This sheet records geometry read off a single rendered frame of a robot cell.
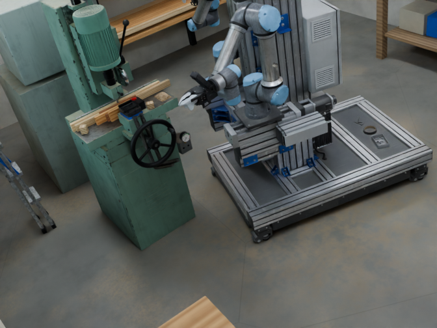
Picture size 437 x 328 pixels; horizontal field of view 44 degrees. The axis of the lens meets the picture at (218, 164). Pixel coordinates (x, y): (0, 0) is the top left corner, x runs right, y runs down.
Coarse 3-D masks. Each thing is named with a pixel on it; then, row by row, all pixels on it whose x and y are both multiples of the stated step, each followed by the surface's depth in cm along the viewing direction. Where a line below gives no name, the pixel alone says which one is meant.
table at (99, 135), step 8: (152, 96) 321; (160, 104) 312; (168, 104) 314; (176, 104) 317; (152, 112) 309; (160, 112) 312; (88, 128) 304; (96, 128) 302; (104, 128) 301; (112, 128) 299; (120, 128) 300; (80, 136) 298; (88, 136) 297; (96, 136) 295; (104, 136) 296; (112, 136) 299; (120, 136) 302; (128, 136) 296; (88, 144) 292; (96, 144) 295; (104, 144) 298
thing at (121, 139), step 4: (160, 116) 314; (164, 116) 315; (124, 136) 304; (116, 140) 302; (120, 140) 303; (124, 140) 305; (108, 144) 299; (112, 144) 301; (116, 144) 303; (108, 148) 301
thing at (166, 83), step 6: (162, 84) 324; (168, 84) 327; (144, 90) 320; (150, 90) 321; (156, 90) 324; (138, 96) 317; (144, 96) 320; (96, 114) 307; (84, 120) 303; (90, 120) 304; (78, 126) 301
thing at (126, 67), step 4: (124, 64) 322; (128, 64) 323; (116, 68) 320; (124, 68) 323; (128, 68) 324; (116, 72) 322; (128, 72) 325; (116, 76) 325; (128, 76) 326; (132, 76) 328
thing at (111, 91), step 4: (104, 84) 307; (116, 84) 304; (120, 84) 303; (104, 88) 308; (108, 88) 302; (112, 88) 301; (116, 88) 302; (120, 88) 303; (104, 92) 312; (108, 92) 306; (112, 92) 301; (116, 92) 303; (120, 92) 304; (112, 96) 304; (116, 96) 304; (120, 96) 305
